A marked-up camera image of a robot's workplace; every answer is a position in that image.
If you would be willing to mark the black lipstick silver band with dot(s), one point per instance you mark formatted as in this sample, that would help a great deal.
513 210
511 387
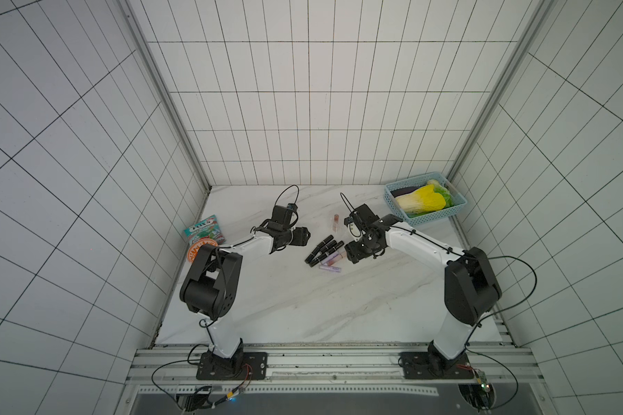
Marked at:
313 254

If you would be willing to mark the black lipstick gold band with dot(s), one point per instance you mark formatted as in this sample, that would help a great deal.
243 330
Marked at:
325 241

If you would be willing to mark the green toy vegetable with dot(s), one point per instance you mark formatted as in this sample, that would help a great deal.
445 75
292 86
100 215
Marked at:
443 191

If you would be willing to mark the clear acrylic lipstick organizer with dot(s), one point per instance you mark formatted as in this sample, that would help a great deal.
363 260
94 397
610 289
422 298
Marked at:
342 220

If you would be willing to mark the green snack packet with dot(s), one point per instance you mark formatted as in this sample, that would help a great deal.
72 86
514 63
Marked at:
206 229

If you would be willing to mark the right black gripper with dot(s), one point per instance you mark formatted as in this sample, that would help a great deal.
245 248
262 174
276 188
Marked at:
357 250

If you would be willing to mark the light blue plastic basket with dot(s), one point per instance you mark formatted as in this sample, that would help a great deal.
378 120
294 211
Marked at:
419 181

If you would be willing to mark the black silver-band lipstick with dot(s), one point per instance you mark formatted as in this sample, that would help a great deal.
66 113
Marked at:
323 260
319 255

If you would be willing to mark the black gold-band lipstick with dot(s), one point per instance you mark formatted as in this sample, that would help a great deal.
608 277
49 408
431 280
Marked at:
331 245
336 247

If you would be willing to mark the aluminium mounting rail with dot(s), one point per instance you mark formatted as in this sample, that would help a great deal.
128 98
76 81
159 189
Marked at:
334 368

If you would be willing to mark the dark purple toy eggplant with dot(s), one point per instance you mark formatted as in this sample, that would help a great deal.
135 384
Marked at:
403 191

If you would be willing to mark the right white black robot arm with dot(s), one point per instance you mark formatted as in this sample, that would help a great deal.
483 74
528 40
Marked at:
470 287

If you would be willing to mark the yellow toy napa cabbage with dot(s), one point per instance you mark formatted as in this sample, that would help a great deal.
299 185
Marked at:
422 201

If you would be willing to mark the orange white patterned bowl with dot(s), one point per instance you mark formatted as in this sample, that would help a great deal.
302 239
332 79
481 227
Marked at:
196 245

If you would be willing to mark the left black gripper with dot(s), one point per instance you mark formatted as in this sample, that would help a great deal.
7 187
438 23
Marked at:
301 236

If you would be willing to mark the pink translucent lipstick tube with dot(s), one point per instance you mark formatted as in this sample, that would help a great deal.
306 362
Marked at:
339 256

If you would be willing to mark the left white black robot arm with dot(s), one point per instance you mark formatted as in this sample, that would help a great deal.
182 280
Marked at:
210 287

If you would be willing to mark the lilac lipstick tube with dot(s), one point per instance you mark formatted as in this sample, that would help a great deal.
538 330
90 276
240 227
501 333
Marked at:
329 262
331 269

